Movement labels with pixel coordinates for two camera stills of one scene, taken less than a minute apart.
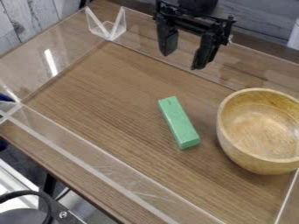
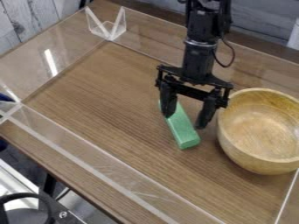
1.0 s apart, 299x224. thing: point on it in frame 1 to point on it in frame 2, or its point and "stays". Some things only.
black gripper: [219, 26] to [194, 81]
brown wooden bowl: [256, 130] stays
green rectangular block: [179, 122] stays
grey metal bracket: [60, 214] stays
